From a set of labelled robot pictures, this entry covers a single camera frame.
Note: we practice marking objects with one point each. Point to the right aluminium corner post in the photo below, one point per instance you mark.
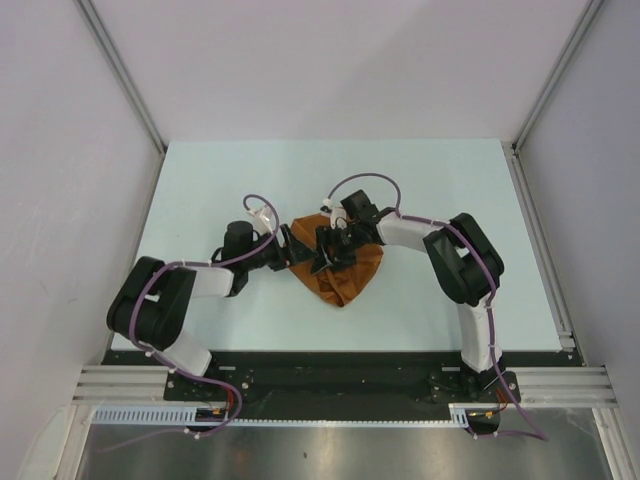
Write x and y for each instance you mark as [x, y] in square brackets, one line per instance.
[567, 55]

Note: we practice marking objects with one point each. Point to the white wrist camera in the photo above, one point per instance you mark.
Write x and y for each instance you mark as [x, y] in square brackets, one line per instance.
[262, 220]
[335, 213]

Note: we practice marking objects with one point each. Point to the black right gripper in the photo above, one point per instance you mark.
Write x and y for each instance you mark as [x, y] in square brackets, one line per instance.
[327, 236]

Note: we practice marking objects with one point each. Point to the aluminium corner post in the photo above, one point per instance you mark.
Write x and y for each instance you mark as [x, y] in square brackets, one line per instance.
[567, 55]
[111, 54]

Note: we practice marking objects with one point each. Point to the orange cloth napkin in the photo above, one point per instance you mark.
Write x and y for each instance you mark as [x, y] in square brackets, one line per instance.
[336, 288]

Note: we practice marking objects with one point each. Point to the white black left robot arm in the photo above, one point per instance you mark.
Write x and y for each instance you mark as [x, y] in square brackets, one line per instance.
[150, 308]

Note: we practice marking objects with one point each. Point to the left aluminium corner post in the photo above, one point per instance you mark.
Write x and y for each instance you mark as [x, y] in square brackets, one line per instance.
[111, 54]

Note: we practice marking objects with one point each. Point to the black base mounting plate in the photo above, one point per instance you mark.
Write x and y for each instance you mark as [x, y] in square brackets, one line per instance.
[348, 386]

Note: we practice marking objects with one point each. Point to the white slotted cable duct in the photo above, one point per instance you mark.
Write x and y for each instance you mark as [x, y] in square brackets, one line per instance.
[201, 417]

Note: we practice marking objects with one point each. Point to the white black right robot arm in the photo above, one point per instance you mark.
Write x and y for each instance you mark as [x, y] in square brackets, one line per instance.
[466, 265]

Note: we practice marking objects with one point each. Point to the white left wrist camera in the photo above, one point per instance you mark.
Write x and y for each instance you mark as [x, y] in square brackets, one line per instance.
[262, 220]

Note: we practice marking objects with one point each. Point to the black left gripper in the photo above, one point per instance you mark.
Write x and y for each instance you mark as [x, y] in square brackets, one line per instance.
[292, 252]

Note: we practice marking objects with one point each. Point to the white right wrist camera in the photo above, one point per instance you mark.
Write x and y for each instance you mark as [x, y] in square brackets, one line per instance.
[335, 213]

